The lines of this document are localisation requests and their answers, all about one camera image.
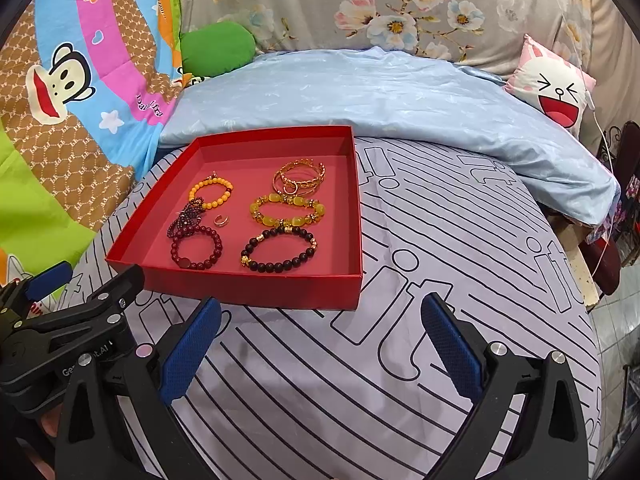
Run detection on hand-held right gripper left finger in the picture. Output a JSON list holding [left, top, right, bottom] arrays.
[[54, 296, 223, 480]]

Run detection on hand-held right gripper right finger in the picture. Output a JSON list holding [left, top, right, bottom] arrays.
[[420, 292, 591, 480]]

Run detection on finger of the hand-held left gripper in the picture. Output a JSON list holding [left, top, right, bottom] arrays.
[[20, 265, 146, 346], [0, 261, 73, 318]]

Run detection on red bead bracelet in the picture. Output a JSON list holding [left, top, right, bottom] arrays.
[[170, 225, 223, 270]]

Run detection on dark ball chain necklace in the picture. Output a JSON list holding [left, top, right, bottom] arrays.
[[166, 197, 206, 241]]

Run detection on dark bead bracelet gold charms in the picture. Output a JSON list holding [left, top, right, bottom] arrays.
[[240, 226, 318, 273]]

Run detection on small yellow bead bracelet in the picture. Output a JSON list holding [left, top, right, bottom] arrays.
[[187, 174, 235, 211]]

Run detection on large yellow bead bracelet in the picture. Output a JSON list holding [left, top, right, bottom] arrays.
[[249, 191, 328, 228]]

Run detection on red jewelry tray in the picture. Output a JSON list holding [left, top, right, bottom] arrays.
[[105, 125, 364, 311]]

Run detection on thin gold bangle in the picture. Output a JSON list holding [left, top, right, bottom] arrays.
[[274, 167, 313, 196]]

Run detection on twisted gold bangle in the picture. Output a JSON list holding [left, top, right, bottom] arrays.
[[272, 158, 326, 193]]

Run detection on striped grey bed sheet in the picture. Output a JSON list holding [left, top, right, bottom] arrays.
[[65, 135, 603, 480]]

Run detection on colourful cartoon blanket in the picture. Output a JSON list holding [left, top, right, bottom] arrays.
[[0, 0, 188, 311]]

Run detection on wooden bed board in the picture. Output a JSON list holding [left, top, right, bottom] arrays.
[[557, 217, 601, 313]]

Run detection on black and white striped pillow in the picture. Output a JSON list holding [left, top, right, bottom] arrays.
[[177, 67, 207, 89]]

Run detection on light blue quilt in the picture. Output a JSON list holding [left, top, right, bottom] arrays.
[[159, 46, 621, 233]]

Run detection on green pillow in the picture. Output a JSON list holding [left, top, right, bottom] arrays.
[[180, 22, 257, 77]]

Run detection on pink rabbit face cushion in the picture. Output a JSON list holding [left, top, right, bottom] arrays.
[[502, 34, 598, 138]]

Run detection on beige cloth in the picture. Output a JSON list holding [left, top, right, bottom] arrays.
[[575, 0, 640, 131]]

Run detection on dark ornate metal frame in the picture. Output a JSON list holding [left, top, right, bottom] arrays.
[[602, 120, 640, 261]]

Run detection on white charger cable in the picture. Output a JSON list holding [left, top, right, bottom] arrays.
[[550, 0, 621, 281]]

